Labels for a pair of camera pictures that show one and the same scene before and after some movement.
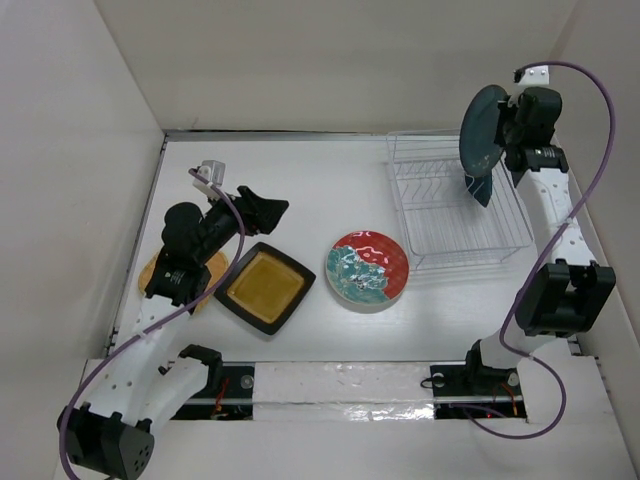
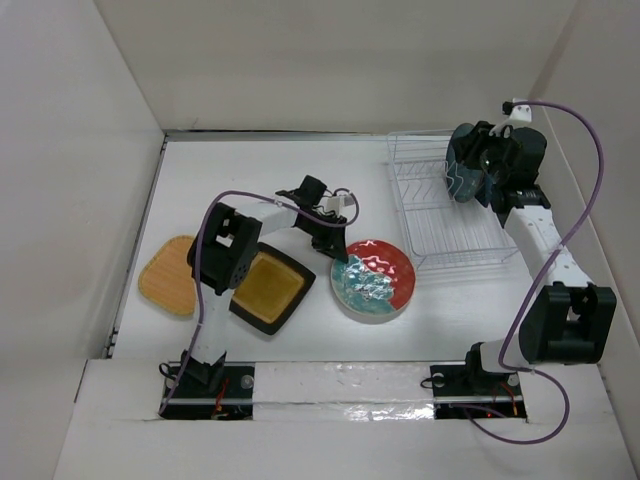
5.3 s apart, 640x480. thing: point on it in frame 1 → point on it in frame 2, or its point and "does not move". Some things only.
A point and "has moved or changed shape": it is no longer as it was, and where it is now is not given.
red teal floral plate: (367, 268) has moved or changed shape
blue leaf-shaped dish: (480, 187) does not move
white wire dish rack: (445, 226) does not move
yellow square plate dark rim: (266, 289) does not move
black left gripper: (260, 215) → (333, 244)
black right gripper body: (508, 130) → (485, 151)
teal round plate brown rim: (478, 127) → (464, 183)
